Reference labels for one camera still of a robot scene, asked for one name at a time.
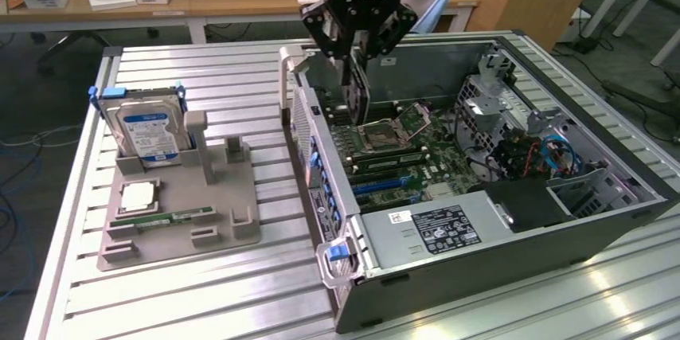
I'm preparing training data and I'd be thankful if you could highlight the black graphics card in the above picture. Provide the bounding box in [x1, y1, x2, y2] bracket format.
[342, 31, 374, 125]

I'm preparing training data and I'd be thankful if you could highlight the blue expansion slot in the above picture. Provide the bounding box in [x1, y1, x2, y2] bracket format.
[354, 176, 414, 197]

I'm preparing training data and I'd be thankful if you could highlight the wooden desk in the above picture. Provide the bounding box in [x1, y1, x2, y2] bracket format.
[0, 0, 479, 45]

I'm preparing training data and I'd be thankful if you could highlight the metal socket cover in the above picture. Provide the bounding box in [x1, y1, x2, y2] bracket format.
[392, 100, 435, 138]

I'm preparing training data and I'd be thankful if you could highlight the tall perforated disk cage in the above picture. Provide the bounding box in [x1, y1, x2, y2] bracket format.
[455, 53, 539, 150]

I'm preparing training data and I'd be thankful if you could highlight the CPU socket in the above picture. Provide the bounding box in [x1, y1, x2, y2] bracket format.
[359, 119, 411, 154]

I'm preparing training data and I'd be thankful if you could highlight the installed green RAM stick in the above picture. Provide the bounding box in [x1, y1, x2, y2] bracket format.
[348, 147, 431, 176]

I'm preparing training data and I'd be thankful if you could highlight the black office chair base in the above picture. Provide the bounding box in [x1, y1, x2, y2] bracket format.
[31, 28, 160, 75]

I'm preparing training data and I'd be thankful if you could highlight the black plastic air shroud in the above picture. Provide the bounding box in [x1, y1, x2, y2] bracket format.
[486, 178, 579, 234]

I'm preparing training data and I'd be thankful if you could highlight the grey power supply unit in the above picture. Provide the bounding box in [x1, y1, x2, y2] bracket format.
[354, 190, 515, 272]

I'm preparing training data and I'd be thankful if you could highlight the silver CPU chip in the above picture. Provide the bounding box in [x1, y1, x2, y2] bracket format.
[119, 184, 160, 213]

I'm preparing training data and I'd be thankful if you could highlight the grey metal disk bay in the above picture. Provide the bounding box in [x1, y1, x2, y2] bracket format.
[547, 164, 639, 218]

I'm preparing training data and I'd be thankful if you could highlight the grey printed parts rack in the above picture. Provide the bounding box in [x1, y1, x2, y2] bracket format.
[95, 108, 263, 273]

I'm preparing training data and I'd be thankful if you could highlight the open black PC case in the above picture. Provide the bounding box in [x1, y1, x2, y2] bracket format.
[279, 31, 680, 335]

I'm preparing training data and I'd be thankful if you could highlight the red wire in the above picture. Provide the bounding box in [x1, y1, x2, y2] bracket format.
[523, 139, 539, 177]

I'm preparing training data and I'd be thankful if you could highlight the hard disk with blue bracket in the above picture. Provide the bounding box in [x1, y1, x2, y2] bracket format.
[87, 84, 191, 170]

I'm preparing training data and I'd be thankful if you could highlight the blue wire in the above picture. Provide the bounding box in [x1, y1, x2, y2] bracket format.
[542, 135, 584, 178]

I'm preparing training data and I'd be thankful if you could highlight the blue floor cable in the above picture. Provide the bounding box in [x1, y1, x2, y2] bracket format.
[0, 192, 39, 305]

